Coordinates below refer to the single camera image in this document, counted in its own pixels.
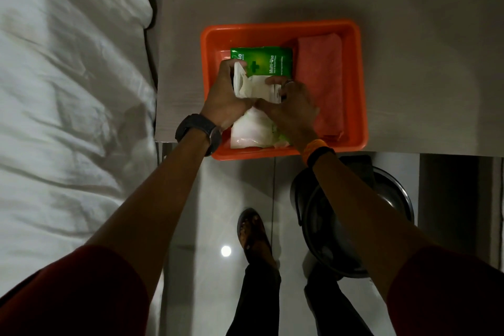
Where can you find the person's left hand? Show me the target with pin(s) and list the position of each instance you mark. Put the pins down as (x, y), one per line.
(220, 99)

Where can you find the person's right hand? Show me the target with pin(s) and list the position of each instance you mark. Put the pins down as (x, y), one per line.
(295, 115)

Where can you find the person's right thumb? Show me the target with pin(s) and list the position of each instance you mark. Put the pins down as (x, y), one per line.
(265, 104)

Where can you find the person's left thumb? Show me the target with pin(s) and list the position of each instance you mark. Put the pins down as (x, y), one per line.
(246, 102)

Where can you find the white wet wipe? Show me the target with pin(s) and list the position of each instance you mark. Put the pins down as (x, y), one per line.
(256, 87)

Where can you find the green white wet wipes packet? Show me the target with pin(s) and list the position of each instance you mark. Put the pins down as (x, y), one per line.
(267, 60)

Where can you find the person's right forearm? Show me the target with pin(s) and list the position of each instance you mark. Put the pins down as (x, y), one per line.
(362, 213)

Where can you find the person's left forearm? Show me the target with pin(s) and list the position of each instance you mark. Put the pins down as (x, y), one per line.
(157, 205)

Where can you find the black wrist watch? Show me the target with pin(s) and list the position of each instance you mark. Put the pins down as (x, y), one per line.
(199, 127)

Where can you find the orange wristband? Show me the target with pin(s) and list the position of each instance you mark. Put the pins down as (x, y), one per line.
(313, 146)

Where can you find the pink folded cloth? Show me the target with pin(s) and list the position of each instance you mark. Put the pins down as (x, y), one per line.
(321, 72)

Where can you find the black wristband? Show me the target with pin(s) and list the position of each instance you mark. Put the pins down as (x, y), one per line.
(319, 155)

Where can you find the orange plastic tray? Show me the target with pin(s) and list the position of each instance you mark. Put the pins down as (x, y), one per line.
(354, 83)

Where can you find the person's sandalled foot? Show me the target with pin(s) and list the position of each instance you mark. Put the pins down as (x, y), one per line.
(254, 235)

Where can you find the dark metal waste bin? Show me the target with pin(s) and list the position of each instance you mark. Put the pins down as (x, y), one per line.
(326, 229)

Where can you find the white bed sheet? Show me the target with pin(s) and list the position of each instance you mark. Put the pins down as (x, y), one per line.
(67, 111)

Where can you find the person's left trouser leg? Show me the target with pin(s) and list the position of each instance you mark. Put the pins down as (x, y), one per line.
(256, 300)

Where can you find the person's trouser leg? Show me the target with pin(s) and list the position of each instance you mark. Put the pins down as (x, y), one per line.
(256, 300)
(334, 308)

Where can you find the person's right trouser leg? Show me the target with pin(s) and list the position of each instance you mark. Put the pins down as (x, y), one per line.
(334, 308)

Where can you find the person's red left sleeve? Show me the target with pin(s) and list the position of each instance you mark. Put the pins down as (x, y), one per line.
(74, 296)

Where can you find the person's red sleeve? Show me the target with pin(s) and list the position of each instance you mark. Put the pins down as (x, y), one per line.
(74, 296)
(449, 296)

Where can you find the person's red right sleeve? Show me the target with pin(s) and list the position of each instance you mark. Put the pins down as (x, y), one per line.
(449, 296)

